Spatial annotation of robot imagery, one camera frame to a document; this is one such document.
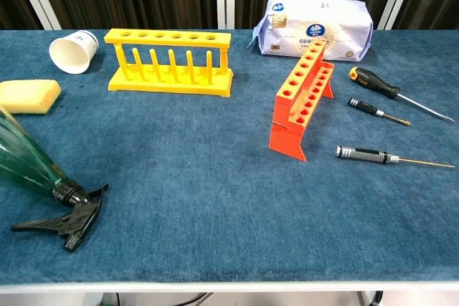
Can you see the green spray bottle black trigger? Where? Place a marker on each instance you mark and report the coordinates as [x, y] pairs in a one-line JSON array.
[[21, 162]]

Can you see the small black precision screwdriver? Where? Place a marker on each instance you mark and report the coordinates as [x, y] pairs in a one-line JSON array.
[[364, 106]]

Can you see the white paper cup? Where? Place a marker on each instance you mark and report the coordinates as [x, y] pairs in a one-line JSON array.
[[70, 55]]

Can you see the white tissue pack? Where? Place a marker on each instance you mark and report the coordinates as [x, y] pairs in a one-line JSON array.
[[344, 30]]

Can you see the yellow test tube rack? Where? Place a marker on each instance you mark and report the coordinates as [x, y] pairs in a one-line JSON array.
[[168, 85]]

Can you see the blue table cloth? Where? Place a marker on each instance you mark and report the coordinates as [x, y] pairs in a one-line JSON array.
[[197, 177]]

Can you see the orange test tube rack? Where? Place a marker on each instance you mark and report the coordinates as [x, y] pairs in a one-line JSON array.
[[283, 141]]

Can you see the grey metal table leg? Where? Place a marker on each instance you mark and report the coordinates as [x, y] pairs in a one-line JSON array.
[[369, 299]]

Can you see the yellow sponge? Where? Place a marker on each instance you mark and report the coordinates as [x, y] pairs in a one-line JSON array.
[[28, 94]]

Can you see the silver knurled precision screwdriver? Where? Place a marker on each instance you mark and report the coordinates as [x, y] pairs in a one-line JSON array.
[[362, 155]]

